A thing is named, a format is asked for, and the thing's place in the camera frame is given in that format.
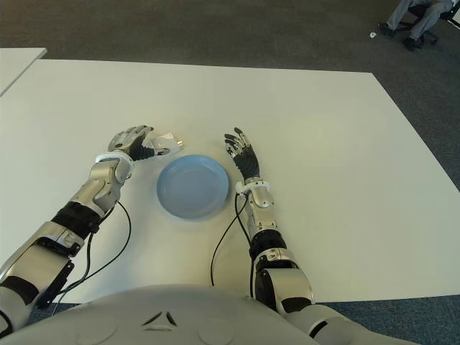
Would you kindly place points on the grey robot torso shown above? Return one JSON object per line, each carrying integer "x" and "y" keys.
{"x": 161, "y": 323}

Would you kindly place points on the seated person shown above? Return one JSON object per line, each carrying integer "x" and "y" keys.
{"x": 422, "y": 23}

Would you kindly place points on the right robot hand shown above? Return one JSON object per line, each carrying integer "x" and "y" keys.
{"x": 248, "y": 161}

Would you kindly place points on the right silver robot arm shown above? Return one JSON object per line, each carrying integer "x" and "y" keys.
{"x": 287, "y": 284}

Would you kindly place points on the white side table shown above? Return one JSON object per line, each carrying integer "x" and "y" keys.
{"x": 14, "y": 66}

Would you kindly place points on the black office chair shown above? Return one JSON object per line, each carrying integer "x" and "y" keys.
{"x": 433, "y": 37}

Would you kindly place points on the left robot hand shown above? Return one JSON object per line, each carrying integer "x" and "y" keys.
{"x": 131, "y": 145}

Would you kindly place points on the white charger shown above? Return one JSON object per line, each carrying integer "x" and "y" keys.
{"x": 163, "y": 141}

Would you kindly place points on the blue plate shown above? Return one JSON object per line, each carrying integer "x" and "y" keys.
{"x": 192, "y": 187}

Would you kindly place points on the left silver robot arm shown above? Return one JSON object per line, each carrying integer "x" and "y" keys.
{"x": 43, "y": 258}

